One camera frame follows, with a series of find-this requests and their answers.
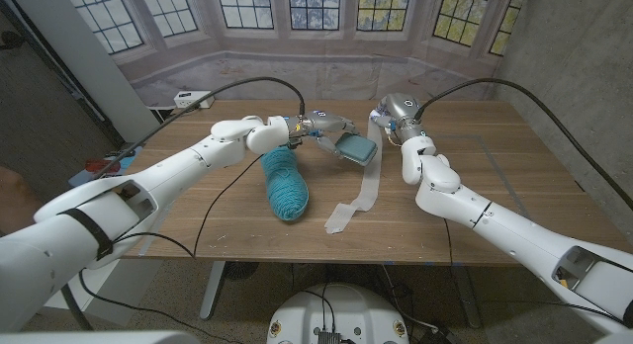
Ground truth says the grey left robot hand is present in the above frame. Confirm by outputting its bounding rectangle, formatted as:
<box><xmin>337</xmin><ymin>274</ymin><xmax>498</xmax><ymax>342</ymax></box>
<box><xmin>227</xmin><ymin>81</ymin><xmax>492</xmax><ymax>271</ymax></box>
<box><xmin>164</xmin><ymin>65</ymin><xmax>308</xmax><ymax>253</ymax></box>
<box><xmin>286</xmin><ymin>111</ymin><xmax>360</xmax><ymax>160</ymax></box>

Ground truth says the white bandage strip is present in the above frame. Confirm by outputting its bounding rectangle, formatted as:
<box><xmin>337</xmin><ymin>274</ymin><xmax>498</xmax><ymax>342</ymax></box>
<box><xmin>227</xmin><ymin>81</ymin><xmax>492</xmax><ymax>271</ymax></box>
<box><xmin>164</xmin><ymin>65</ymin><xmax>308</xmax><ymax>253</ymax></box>
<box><xmin>323</xmin><ymin>117</ymin><xmax>385</xmax><ymax>235</ymax></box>

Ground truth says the teal yarn skein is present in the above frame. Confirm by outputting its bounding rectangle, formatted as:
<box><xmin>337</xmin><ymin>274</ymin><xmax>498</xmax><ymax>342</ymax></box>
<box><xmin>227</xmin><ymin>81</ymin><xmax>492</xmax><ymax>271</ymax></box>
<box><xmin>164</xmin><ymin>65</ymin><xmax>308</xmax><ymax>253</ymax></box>
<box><xmin>259</xmin><ymin>144</ymin><xmax>311</xmax><ymax>222</ymax></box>

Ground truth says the printed window backdrop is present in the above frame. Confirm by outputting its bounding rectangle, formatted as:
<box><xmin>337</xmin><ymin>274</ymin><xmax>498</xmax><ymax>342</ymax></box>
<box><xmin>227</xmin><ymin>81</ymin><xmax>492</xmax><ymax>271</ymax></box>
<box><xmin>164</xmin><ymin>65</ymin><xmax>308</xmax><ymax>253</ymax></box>
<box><xmin>61</xmin><ymin>0</ymin><xmax>530</xmax><ymax>108</ymax></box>

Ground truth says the white power strip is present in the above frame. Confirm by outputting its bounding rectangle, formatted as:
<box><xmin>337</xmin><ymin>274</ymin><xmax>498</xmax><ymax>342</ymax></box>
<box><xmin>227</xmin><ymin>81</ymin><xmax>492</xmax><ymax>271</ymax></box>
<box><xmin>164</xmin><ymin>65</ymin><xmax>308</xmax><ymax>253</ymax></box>
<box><xmin>173</xmin><ymin>90</ymin><xmax>215</xmax><ymax>111</ymax></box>

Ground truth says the black round fan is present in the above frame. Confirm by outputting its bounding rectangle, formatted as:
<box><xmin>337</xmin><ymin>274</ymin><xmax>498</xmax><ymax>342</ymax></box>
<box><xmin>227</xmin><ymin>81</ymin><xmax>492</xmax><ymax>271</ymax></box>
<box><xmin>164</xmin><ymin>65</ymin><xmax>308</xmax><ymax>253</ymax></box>
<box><xmin>223</xmin><ymin>261</ymin><xmax>259</xmax><ymax>282</ymax></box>

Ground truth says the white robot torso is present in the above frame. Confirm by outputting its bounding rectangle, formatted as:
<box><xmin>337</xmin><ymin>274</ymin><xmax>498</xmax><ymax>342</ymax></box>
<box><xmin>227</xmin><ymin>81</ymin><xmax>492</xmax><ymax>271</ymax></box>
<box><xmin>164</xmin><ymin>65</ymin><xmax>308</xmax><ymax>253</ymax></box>
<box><xmin>266</xmin><ymin>283</ymin><xmax>410</xmax><ymax>344</ymax></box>

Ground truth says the blue stool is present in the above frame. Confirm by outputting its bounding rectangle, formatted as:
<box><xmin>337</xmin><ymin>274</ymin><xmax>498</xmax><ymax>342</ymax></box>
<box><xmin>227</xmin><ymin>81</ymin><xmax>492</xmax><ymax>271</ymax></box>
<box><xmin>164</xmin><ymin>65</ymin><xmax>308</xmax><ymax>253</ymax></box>
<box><xmin>68</xmin><ymin>144</ymin><xmax>144</xmax><ymax>187</ymax></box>

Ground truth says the grey table leg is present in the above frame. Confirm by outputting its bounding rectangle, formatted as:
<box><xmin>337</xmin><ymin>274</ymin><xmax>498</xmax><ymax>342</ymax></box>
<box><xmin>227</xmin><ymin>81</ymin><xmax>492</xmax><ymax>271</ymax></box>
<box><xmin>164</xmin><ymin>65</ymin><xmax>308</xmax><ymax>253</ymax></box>
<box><xmin>452</xmin><ymin>265</ymin><xmax>482</xmax><ymax>329</ymax></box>
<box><xmin>199</xmin><ymin>261</ymin><xmax>226</xmax><ymax>320</ymax></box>

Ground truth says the red flat item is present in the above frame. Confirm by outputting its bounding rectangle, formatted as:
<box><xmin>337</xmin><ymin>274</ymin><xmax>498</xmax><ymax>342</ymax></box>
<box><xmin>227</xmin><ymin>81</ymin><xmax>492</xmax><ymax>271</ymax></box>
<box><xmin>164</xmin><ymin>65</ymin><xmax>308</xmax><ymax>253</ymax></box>
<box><xmin>84</xmin><ymin>158</ymin><xmax>122</xmax><ymax>174</ymax></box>

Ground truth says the white robot body edge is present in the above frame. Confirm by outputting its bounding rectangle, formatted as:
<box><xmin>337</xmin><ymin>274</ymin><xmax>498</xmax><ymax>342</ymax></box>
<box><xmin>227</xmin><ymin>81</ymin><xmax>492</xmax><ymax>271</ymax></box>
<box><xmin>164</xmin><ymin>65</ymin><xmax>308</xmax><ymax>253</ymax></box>
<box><xmin>0</xmin><ymin>331</ymin><xmax>199</xmax><ymax>344</ymax></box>

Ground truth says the person's bare leg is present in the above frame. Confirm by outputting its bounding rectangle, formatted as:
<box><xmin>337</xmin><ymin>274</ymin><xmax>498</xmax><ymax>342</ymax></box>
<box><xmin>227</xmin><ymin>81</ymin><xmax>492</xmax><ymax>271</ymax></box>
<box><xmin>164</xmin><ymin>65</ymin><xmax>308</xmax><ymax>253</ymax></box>
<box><xmin>0</xmin><ymin>165</ymin><xmax>41</xmax><ymax>236</ymax></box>

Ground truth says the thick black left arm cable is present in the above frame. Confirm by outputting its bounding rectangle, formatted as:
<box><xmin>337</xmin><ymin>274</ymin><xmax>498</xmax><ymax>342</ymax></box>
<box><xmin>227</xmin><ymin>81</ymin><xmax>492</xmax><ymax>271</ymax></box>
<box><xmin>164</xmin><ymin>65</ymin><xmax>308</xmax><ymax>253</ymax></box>
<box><xmin>59</xmin><ymin>76</ymin><xmax>308</xmax><ymax>331</ymax></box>

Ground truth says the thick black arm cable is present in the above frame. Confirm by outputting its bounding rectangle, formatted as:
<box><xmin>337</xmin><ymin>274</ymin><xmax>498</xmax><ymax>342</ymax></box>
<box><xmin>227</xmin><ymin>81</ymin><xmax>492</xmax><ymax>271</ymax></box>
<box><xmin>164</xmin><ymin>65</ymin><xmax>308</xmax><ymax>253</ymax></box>
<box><xmin>414</xmin><ymin>77</ymin><xmax>633</xmax><ymax>212</ymax></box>
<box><xmin>59</xmin><ymin>76</ymin><xmax>308</xmax><ymax>331</ymax></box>

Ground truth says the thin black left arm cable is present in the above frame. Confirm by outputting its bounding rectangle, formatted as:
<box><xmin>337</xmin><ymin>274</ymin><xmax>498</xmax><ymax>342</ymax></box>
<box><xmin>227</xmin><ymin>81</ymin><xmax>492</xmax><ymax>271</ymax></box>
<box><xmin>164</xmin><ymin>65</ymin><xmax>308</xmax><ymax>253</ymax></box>
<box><xmin>76</xmin><ymin>153</ymin><xmax>266</xmax><ymax>344</ymax></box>

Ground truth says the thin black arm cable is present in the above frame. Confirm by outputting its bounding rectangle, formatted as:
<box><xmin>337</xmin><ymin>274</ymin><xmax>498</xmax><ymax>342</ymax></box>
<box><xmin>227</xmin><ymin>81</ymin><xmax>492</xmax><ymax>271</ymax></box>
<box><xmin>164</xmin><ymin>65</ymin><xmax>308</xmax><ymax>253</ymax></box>
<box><xmin>76</xmin><ymin>153</ymin><xmax>266</xmax><ymax>344</ymax></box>
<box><xmin>442</xmin><ymin>218</ymin><xmax>456</xmax><ymax>269</ymax></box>

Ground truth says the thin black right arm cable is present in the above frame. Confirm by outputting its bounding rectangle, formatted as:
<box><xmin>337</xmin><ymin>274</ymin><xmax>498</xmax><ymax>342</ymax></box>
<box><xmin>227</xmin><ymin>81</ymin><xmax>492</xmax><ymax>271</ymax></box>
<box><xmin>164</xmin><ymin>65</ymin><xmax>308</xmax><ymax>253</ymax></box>
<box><xmin>442</xmin><ymin>218</ymin><xmax>456</xmax><ymax>269</ymax></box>

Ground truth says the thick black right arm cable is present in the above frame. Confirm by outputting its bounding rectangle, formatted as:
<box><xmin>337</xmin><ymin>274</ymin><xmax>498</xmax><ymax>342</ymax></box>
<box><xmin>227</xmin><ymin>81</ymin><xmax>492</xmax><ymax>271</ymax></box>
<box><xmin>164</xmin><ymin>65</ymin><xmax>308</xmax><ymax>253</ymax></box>
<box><xmin>414</xmin><ymin>77</ymin><xmax>633</xmax><ymax>212</ymax></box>

